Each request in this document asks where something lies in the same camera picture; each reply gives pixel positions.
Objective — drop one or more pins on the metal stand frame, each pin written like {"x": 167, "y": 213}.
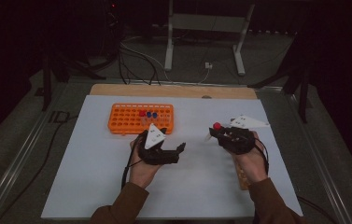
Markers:
{"x": 208, "y": 23}

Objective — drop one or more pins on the person's right hand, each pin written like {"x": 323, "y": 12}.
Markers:
{"x": 253, "y": 165}

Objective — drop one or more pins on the person's left hand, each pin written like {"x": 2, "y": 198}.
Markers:
{"x": 142, "y": 174}

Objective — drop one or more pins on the orange plastic tube rack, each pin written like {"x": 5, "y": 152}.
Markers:
{"x": 123, "y": 119}

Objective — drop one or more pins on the black stand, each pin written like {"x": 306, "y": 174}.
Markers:
{"x": 46, "y": 81}
{"x": 302, "y": 93}

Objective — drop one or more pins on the white plug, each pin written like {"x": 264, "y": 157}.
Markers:
{"x": 208, "y": 65}

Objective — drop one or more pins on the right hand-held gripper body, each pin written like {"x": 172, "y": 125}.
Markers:
{"x": 237, "y": 140}

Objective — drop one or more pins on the red-capped clear tube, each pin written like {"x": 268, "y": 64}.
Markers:
{"x": 142, "y": 113}
{"x": 217, "y": 126}

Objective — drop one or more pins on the blue-capped clear tube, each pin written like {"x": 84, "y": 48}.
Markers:
{"x": 149, "y": 114}
{"x": 154, "y": 115}

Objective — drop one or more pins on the wooden table board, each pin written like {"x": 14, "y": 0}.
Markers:
{"x": 164, "y": 91}

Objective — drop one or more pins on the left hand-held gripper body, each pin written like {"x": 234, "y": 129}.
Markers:
{"x": 153, "y": 138}

